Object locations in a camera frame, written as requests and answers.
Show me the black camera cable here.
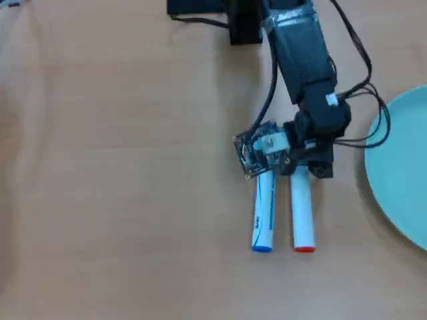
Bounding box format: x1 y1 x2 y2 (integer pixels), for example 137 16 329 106
248 49 279 134

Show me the thin black base cable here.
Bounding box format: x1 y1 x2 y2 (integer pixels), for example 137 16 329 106
168 13 232 31

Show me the black servo cable bundle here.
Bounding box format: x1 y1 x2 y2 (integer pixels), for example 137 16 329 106
329 0 392 149

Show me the light blue plate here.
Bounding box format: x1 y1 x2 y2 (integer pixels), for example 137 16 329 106
364 85 427 253

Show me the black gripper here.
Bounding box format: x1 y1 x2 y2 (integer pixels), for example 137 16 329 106
279 79 353 179

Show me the camera circuit board with lens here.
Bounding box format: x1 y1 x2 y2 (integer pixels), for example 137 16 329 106
232 120 292 182

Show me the blue capped white marker pen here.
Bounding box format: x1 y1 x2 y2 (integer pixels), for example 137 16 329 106
250 171 278 253

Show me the red capped white marker pen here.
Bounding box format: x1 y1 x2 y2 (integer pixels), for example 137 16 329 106
289 165 316 253

